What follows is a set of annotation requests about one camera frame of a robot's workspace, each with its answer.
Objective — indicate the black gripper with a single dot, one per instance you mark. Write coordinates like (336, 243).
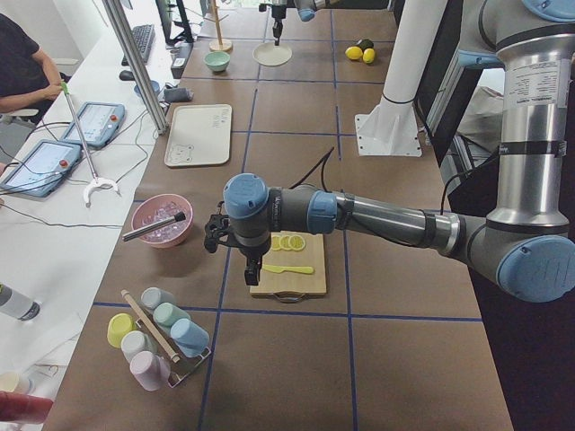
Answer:
(252, 253)
(277, 12)

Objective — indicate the white round plate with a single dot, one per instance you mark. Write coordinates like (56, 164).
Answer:
(271, 55)

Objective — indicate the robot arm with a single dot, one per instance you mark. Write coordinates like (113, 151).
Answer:
(384, 182)
(306, 10)

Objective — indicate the cream bear tray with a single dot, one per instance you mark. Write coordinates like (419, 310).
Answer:
(200, 135)

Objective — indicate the yellow plastic knife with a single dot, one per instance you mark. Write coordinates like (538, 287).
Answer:
(278, 269)

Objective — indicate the lemon slice near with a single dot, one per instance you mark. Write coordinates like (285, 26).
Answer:
(276, 242)

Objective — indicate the lemon slice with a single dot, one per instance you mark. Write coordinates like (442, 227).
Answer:
(276, 242)
(284, 242)
(296, 242)

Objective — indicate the bamboo cutting board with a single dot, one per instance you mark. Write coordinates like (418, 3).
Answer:
(290, 287)

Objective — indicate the lemon slice middle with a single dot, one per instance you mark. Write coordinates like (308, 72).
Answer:
(284, 242)

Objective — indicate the lemon slice far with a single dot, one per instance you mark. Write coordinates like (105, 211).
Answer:
(296, 242)

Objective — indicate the wooden mug stand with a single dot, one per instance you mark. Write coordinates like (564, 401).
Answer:
(219, 43)

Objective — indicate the mint green bowl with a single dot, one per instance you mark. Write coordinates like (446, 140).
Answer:
(217, 61)

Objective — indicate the yellow lemon left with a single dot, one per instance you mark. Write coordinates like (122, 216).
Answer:
(354, 53)

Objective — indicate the yellow lemon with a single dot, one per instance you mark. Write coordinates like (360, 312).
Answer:
(369, 56)
(354, 53)

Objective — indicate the light blue cup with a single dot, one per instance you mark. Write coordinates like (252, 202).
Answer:
(189, 337)

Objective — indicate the green avocado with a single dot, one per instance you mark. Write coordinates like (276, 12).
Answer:
(364, 44)

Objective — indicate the yellow lemon right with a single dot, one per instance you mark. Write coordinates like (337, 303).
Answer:
(369, 56)

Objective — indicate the mint green cup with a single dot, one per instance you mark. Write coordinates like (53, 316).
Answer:
(166, 314)

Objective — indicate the pink bowl with ice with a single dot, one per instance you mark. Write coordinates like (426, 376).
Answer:
(158, 208)

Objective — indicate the grey folded cloth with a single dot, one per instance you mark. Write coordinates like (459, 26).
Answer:
(172, 95)

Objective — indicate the black keyboard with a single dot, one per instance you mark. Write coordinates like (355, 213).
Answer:
(144, 36)

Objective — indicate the white grey cup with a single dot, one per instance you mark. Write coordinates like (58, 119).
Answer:
(135, 342)

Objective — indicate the pink cup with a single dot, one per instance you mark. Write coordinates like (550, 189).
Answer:
(150, 370)

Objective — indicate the yellow cup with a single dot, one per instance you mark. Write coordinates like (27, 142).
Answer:
(119, 326)

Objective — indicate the reacher grabber tool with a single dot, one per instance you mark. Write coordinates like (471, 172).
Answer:
(97, 182)

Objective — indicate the teach pendant far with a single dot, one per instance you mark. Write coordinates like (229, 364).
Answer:
(100, 121)

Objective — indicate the teach pendant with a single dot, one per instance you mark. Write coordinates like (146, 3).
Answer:
(100, 121)
(43, 169)

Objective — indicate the teach pendant near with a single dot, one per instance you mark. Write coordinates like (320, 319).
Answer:
(43, 169)

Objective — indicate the seated person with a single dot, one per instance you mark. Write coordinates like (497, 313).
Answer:
(30, 78)

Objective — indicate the red cylinder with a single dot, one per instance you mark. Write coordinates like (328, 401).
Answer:
(23, 408)

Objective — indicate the white wire cup rack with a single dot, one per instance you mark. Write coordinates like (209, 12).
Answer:
(180, 365)

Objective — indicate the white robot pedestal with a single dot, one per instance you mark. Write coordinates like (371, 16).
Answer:
(391, 128)

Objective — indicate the aluminium frame post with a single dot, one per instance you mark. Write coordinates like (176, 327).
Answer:
(122, 29)

